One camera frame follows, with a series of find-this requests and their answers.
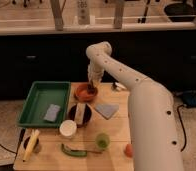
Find wooden shelf rail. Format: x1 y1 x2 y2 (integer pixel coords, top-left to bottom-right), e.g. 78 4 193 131
0 22 196 36

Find grey triangular cloth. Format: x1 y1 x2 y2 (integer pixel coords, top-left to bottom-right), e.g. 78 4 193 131
94 104 119 120

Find orange fruit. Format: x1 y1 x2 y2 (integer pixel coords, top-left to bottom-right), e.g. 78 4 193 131
124 144 133 158

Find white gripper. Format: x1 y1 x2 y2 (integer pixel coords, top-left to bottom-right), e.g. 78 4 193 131
88 63 103 92

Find white cup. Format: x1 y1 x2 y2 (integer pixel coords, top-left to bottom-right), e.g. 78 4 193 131
59 120 77 138

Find black cable right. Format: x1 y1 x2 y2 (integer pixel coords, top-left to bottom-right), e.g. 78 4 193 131
176 103 189 153

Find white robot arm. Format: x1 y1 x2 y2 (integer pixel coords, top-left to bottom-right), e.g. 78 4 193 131
86 42 184 171

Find green cup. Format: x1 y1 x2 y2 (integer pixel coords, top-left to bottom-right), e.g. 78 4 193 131
95 133 110 150

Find black cable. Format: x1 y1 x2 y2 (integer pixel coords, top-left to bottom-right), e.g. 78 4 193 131
0 127 27 158
176 103 189 153

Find black cable left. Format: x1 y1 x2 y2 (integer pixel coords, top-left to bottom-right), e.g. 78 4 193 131
0 127 27 158

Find small white black object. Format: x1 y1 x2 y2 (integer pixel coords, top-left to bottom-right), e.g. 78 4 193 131
112 82 126 91

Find blue black device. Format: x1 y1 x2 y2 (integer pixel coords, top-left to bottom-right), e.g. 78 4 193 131
181 92 196 108

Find grey sponge in tray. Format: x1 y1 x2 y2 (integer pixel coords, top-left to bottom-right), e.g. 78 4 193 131
44 104 61 122

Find red bowl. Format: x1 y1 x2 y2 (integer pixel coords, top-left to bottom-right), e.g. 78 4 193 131
74 83 98 102

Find small dark dish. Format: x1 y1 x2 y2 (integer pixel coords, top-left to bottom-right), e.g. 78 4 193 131
23 137 42 153

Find green plastic tray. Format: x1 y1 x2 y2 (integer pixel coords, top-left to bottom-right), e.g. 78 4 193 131
17 81 71 128

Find white block in bowl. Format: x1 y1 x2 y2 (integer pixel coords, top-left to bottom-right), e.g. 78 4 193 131
75 103 86 125

